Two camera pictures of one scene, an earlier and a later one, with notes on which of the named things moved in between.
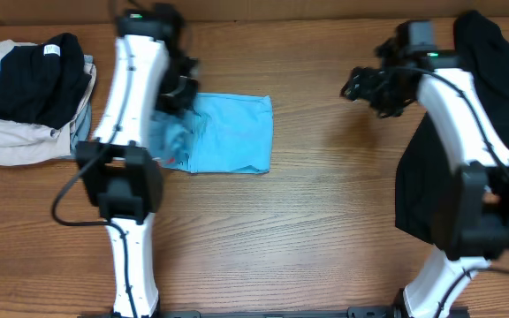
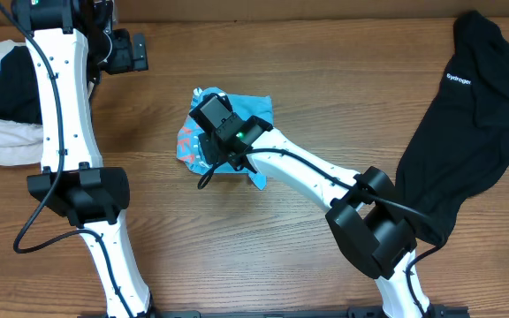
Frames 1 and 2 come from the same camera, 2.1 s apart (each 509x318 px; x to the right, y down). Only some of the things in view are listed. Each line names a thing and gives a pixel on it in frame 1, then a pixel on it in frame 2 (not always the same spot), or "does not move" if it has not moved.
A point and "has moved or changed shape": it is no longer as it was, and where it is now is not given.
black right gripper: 367,88 to 218,155
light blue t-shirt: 224,133 has moved or changed shape
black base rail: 354,312 does not move
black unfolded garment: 426,179 does not move
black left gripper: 177,98 to 139,52
